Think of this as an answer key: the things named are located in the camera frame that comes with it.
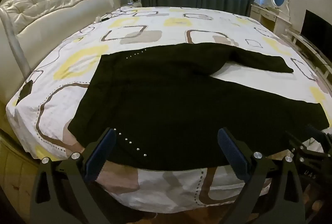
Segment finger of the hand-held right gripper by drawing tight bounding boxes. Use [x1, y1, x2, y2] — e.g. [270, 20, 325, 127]
[285, 124, 332, 156]

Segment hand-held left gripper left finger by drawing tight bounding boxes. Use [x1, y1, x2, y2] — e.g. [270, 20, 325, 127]
[30, 128, 117, 224]

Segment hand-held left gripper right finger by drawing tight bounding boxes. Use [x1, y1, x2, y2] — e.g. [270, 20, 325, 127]
[218, 128, 305, 224]

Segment black pants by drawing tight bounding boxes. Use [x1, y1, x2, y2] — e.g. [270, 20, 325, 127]
[68, 43, 330, 171]

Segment patterned white bed sheet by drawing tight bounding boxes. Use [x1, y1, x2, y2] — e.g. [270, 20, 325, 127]
[6, 6, 332, 214]

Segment cream television cabinet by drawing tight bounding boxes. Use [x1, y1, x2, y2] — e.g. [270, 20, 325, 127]
[285, 29, 332, 90]

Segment black television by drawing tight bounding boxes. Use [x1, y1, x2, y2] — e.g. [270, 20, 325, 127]
[300, 9, 332, 58]

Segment cream vanity table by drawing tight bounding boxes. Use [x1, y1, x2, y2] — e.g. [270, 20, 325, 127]
[250, 4, 292, 35]

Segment white tufted headboard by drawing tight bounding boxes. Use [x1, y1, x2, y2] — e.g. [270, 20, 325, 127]
[0, 0, 121, 110]

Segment black cable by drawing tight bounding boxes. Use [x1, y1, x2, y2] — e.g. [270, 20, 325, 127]
[93, 7, 138, 25]

